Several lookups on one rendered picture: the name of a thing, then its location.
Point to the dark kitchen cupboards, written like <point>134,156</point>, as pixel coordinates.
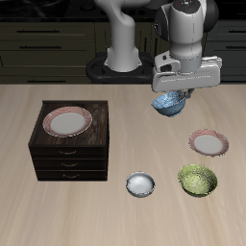
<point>48,48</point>

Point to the white plate with red rim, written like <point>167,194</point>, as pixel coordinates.
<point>67,122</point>
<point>209,143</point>

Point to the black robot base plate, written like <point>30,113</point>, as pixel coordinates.
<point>96,72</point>

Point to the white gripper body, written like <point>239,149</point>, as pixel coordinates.
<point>189,77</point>

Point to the dark wooden drawer cabinet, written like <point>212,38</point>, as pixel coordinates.
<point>68,157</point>

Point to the blue patterned bowl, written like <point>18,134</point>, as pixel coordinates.
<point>168,105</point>

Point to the green bowl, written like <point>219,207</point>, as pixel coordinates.
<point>197,180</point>

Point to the white bowl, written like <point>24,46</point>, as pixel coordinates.
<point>140,184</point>

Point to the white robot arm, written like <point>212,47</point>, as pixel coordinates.
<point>123,38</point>

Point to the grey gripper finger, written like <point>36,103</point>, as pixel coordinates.
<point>182,93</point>
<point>190,92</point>

